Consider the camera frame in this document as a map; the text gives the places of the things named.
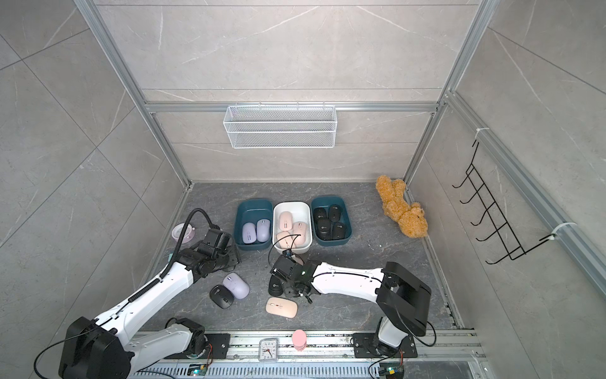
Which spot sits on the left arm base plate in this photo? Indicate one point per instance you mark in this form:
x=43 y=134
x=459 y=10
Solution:
x=217 y=344

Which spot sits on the teal storage box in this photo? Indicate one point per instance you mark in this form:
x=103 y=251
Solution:
x=252 y=211
x=326 y=202

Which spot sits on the brown teddy bear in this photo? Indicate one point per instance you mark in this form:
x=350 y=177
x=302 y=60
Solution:
x=410 y=217

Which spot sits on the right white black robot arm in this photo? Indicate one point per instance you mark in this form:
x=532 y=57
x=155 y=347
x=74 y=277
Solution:
x=403 y=298

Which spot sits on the white storage box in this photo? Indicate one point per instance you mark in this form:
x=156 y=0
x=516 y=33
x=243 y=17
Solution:
x=300 y=212

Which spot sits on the right teal storage box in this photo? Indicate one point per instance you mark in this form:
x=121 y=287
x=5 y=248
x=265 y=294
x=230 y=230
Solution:
x=326 y=202

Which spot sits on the small white desk clock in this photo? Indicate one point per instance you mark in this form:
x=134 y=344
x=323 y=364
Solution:
x=268 y=350

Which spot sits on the white wire mesh basket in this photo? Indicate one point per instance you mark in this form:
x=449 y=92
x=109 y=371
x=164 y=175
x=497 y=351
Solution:
x=281 y=126

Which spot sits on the purple mouse middle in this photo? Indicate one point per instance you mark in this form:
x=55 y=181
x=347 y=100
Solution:
x=236 y=285

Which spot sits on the black mouse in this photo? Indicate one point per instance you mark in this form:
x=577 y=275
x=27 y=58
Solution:
x=275 y=288
x=339 y=231
x=221 y=296
x=319 y=214
x=334 y=213
x=323 y=228

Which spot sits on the pink cylinder object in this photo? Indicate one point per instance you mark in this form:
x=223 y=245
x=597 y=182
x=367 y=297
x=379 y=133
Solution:
x=299 y=340

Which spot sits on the purple mouse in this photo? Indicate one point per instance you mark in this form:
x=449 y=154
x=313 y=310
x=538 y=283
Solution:
x=263 y=230
x=236 y=285
x=249 y=233

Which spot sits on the left teal storage box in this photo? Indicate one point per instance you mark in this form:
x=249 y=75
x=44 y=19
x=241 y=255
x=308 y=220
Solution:
x=252 y=211

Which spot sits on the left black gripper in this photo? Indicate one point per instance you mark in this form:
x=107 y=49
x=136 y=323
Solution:
x=236 y=257

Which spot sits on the pink mouse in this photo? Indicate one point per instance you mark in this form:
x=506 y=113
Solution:
x=298 y=260
x=285 y=221
x=282 y=307
x=285 y=240
x=299 y=232

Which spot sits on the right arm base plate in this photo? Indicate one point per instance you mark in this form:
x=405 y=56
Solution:
x=368 y=345

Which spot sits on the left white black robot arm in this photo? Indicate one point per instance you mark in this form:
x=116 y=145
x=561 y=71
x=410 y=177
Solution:
x=107 y=346

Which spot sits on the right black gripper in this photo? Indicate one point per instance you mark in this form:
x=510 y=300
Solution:
x=288 y=290

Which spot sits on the purple mouse top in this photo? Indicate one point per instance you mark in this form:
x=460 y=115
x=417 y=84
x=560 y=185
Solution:
x=249 y=233

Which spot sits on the black wall hook rack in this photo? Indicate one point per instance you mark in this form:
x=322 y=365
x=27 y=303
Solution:
x=493 y=212

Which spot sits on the purple mouse bottom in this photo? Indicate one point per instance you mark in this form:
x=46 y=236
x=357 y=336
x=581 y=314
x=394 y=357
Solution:
x=263 y=230

